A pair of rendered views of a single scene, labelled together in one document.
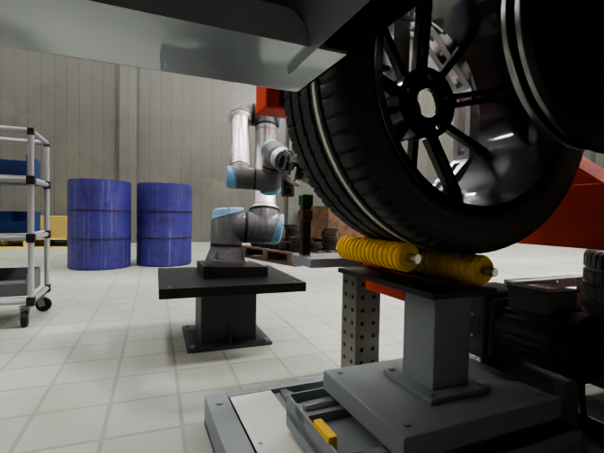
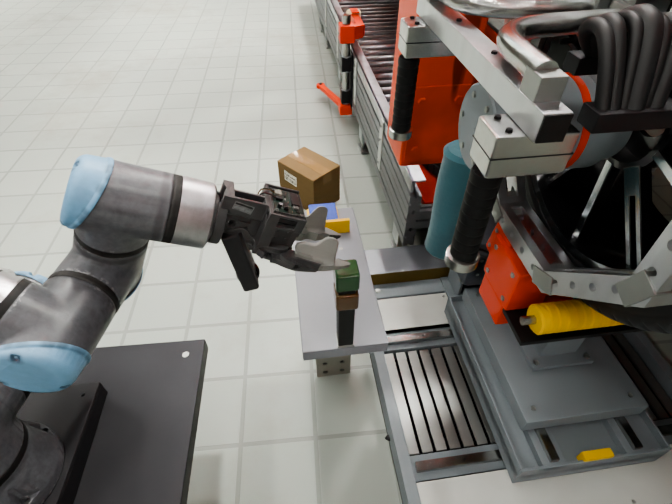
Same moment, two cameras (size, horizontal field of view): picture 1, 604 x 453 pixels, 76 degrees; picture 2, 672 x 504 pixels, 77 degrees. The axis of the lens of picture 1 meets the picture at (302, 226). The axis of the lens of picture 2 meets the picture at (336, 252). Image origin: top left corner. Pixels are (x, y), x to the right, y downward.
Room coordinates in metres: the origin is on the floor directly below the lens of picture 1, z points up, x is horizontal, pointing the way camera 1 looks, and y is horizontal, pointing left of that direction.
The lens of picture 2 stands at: (1.20, 0.45, 1.16)
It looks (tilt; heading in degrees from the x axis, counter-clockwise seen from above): 45 degrees down; 286
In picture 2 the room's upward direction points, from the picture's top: straight up
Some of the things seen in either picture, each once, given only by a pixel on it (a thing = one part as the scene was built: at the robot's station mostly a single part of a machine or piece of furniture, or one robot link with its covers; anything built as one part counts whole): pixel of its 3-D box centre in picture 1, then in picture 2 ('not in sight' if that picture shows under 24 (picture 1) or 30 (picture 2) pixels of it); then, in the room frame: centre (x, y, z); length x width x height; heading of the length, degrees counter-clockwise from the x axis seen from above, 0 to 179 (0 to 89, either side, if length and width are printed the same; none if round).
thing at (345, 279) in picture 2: (306, 200); (346, 275); (1.31, -0.01, 0.64); 0.04 x 0.04 x 0.04; 23
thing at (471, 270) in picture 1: (437, 262); not in sight; (0.84, -0.30, 0.49); 0.29 x 0.06 x 0.06; 23
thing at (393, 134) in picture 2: not in sight; (404, 96); (1.28, -0.29, 0.83); 0.04 x 0.04 x 0.16
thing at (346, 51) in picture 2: not in sight; (346, 68); (1.74, -1.71, 0.30); 0.09 x 0.05 x 0.50; 113
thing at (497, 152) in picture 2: not in sight; (521, 143); (1.12, 0.01, 0.93); 0.09 x 0.05 x 0.05; 23
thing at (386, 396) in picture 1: (435, 339); (560, 317); (0.84, -0.30, 0.32); 0.40 x 0.30 x 0.28; 113
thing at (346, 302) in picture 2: (305, 215); (345, 295); (1.31, -0.01, 0.59); 0.04 x 0.04 x 0.04; 23
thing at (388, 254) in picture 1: (373, 252); (594, 312); (0.86, -0.16, 0.51); 0.29 x 0.06 x 0.06; 23
